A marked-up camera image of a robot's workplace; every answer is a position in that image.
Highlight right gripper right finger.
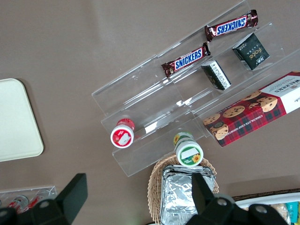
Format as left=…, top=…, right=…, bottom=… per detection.
left=191, top=172, right=245, bottom=225

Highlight small black tea box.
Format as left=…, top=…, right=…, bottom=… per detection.
left=201, top=59, right=232, bottom=91
left=232, top=32, right=270, bottom=71

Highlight teal snack packet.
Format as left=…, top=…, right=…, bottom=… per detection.
left=285, top=202, right=300, bottom=225

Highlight clear acrylic step riser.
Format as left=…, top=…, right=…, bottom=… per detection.
left=156, top=0, right=300, bottom=143
left=91, top=55, right=207, bottom=179

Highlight red tartan cookie box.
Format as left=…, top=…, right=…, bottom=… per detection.
left=202, top=71, right=300, bottom=148

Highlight beige rectangular tray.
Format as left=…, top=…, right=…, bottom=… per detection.
left=0, top=78, right=45, bottom=163

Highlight dark brown woven mat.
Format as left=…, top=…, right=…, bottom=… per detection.
left=233, top=189, right=300, bottom=200

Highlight clear acrylic bottle rack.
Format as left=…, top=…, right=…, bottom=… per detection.
left=0, top=186, right=58, bottom=209

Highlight white rectangular snack bin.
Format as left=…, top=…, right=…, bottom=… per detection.
left=233, top=193, right=300, bottom=225

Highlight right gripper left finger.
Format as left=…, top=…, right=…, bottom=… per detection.
left=16, top=172, right=89, bottom=225

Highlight brown Snickers bar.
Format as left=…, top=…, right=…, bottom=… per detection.
left=161, top=42, right=211, bottom=79
left=204, top=9, right=259, bottom=43

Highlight stacked foil containers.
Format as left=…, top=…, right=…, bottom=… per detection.
left=159, top=164, right=217, bottom=225

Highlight oval light wicker basket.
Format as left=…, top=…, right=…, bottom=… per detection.
left=147, top=153, right=220, bottom=220

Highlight clear rice cracker bag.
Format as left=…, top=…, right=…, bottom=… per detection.
left=268, top=203, right=289, bottom=224

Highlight red lid yoghurt cup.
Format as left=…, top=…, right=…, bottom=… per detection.
left=110, top=118, right=136, bottom=148

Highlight green lid yoghurt cup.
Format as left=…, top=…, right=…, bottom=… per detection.
left=172, top=132, right=204, bottom=167

